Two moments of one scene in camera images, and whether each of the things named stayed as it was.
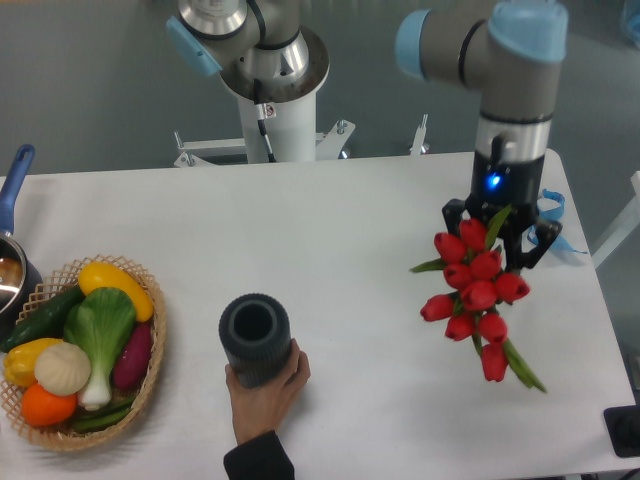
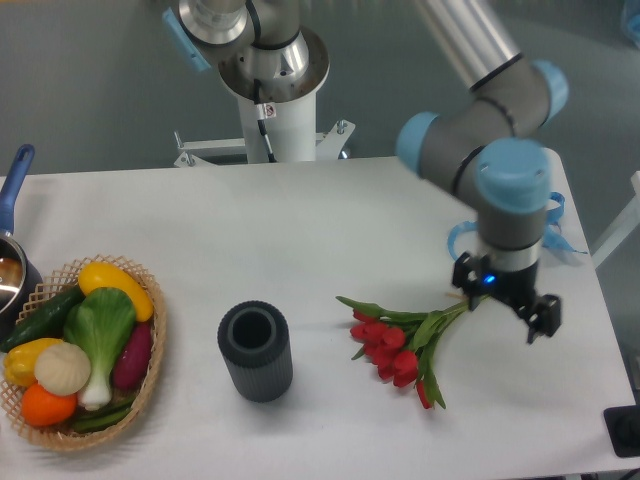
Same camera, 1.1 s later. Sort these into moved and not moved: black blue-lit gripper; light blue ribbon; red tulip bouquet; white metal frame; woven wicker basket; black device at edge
Moved: black blue-lit gripper; red tulip bouquet
Not moved: light blue ribbon; white metal frame; black device at edge; woven wicker basket
